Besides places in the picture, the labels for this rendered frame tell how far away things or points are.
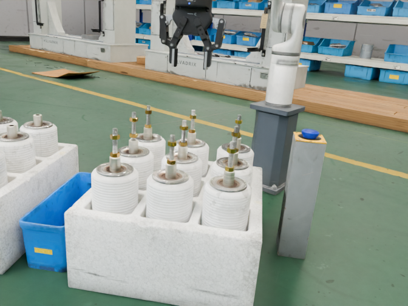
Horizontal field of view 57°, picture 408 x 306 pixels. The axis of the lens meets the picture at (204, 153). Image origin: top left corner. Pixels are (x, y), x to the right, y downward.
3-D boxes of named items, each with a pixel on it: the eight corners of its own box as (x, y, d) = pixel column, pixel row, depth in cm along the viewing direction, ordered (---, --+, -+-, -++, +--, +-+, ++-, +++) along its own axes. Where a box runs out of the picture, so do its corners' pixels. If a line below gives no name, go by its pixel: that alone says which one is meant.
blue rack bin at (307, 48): (301, 50, 590) (303, 36, 583) (325, 53, 569) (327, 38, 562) (287, 50, 552) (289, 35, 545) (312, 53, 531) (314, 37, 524)
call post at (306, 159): (275, 241, 103) (292, 132, 93) (302, 244, 102) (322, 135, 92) (277, 255, 96) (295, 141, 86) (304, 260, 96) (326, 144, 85)
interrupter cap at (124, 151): (110, 154, 87) (110, 152, 87) (129, 146, 93) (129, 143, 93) (138, 161, 84) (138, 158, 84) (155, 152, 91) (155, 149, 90)
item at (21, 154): (13, 193, 103) (6, 130, 97) (45, 197, 102) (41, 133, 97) (-11, 209, 94) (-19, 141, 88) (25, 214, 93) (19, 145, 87)
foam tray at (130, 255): (129, 206, 116) (129, 150, 110) (254, 223, 112) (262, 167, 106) (67, 288, 79) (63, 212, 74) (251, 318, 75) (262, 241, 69)
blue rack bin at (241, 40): (250, 44, 641) (251, 31, 634) (269, 47, 620) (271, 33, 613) (234, 44, 602) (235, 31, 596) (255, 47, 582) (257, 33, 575)
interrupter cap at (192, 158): (204, 160, 87) (205, 158, 87) (180, 167, 82) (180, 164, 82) (183, 152, 92) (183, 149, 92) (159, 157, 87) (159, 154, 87)
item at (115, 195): (85, 241, 84) (83, 166, 78) (124, 229, 90) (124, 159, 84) (105, 263, 77) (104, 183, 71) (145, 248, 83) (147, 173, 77)
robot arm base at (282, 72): (272, 101, 137) (278, 53, 131) (295, 105, 132) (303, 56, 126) (260, 104, 130) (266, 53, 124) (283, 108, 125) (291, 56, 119)
